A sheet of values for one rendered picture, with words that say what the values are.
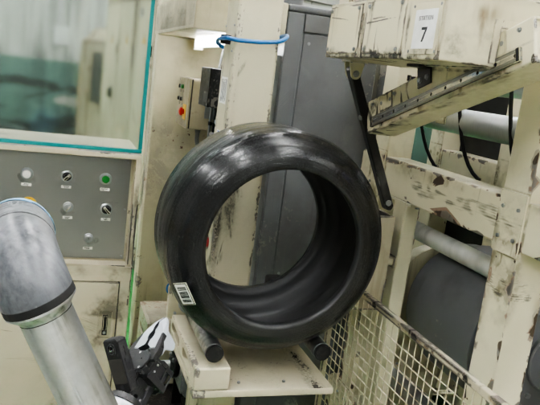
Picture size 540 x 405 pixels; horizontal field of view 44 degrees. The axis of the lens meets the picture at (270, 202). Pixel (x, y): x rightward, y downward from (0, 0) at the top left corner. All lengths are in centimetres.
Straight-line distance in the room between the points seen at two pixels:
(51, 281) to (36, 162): 118
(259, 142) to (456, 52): 47
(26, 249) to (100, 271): 119
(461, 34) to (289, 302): 89
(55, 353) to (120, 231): 120
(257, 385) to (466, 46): 94
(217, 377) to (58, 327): 66
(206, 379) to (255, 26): 94
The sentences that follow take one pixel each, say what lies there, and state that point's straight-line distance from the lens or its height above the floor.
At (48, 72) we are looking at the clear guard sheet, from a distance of 216.
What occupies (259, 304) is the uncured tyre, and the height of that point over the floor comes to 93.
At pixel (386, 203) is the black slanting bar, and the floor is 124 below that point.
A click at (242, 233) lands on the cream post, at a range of 194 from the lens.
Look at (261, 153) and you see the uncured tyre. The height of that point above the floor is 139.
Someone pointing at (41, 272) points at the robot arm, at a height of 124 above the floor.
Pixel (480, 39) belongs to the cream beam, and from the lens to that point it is 144.
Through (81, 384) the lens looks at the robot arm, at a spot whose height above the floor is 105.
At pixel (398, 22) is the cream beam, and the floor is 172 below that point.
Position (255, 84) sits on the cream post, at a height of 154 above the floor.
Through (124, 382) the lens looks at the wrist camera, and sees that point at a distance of 143.
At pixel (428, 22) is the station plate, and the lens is 144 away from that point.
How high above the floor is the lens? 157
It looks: 11 degrees down
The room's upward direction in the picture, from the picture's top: 7 degrees clockwise
